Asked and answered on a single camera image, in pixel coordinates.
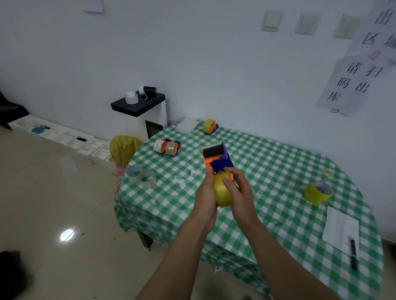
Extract person's right hand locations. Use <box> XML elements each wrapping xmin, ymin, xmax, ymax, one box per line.
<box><xmin>222</xmin><ymin>166</ymin><xmax>262</xmax><ymax>232</ymax></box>

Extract person's left hand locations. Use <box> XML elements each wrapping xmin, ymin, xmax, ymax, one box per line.
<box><xmin>193</xmin><ymin>166</ymin><xmax>219</xmax><ymax>234</ymax></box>

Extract short yellow tape roll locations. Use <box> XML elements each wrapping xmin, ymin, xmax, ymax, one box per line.
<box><xmin>212</xmin><ymin>170</ymin><xmax>239</xmax><ymax>208</ymax></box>

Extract beige tape roll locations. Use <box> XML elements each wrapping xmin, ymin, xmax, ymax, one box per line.
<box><xmin>138</xmin><ymin>169</ymin><xmax>157</xmax><ymax>188</ymax></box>

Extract tall yellow tape roll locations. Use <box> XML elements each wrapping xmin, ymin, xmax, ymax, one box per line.
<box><xmin>303</xmin><ymin>180</ymin><xmax>335</xmax><ymax>206</ymax></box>

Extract person's right forearm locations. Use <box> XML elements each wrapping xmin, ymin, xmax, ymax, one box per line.
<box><xmin>246</xmin><ymin>218</ymin><xmax>341</xmax><ymax>300</ymax></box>

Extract person's left forearm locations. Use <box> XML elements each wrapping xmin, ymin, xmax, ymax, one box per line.
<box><xmin>136</xmin><ymin>215</ymin><xmax>217</xmax><ymax>300</ymax></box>

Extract green checkered tablecloth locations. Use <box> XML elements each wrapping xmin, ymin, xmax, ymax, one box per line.
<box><xmin>113</xmin><ymin>120</ymin><xmax>384</xmax><ymax>300</ymax></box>

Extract dark table leg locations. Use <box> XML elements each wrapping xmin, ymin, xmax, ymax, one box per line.
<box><xmin>137</xmin><ymin>232</ymin><xmax>154</xmax><ymax>250</ymax></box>

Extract white foam pad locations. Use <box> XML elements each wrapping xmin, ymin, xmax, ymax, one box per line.
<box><xmin>175</xmin><ymin>117</ymin><xmax>200</xmax><ymax>134</ymax></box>

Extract pink plastic bag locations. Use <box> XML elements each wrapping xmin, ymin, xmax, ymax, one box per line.
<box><xmin>114</xmin><ymin>162</ymin><xmax>126</xmax><ymax>192</ymax></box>

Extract white paper sheet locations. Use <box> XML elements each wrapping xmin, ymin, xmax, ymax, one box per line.
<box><xmin>321</xmin><ymin>206</ymin><xmax>360</xmax><ymax>257</ymax></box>

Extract yellow plastic bag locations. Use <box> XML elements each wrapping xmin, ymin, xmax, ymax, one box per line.
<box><xmin>109</xmin><ymin>135</ymin><xmax>144</xmax><ymax>169</ymax></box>

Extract black pen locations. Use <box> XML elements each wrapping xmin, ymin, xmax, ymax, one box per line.
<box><xmin>350</xmin><ymin>238</ymin><xmax>359</xmax><ymax>272</ymax></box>

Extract white cabinet with black top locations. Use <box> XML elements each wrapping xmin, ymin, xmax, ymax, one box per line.
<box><xmin>110</xmin><ymin>92</ymin><xmax>168</xmax><ymax>143</ymax></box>

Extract row of white boxes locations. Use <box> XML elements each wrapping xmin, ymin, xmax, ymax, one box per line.
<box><xmin>7</xmin><ymin>115</ymin><xmax>115</xmax><ymax>166</ymax></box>

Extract black chair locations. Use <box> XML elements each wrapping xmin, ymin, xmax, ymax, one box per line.
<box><xmin>0</xmin><ymin>91</ymin><xmax>30</xmax><ymax>130</ymax></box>

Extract white paper wall sign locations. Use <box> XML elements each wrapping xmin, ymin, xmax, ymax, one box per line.
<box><xmin>315</xmin><ymin>55</ymin><xmax>387</xmax><ymax>118</ymax></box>
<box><xmin>345</xmin><ymin>0</ymin><xmax>396</xmax><ymax>66</ymax></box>

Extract white wall switch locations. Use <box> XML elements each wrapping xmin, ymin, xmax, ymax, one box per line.
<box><xmin>333</xmin><ymin>14</ymin><xmax>363</xmax><ymax>39</ymax></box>
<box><xmin>261</xmin><ymin>10</ymin><xmax>284</xmax><ymax>33</ymax></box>
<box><xmin>295</xmin><ymin>12</ymin><xmax>322</xmax><ymax>35</ymax></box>

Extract white printed wall paper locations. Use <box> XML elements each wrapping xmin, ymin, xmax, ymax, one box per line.
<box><xmin>82</xmin><ymin>0</ymin><xmax>104</xmax><ymax>14</ymax></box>

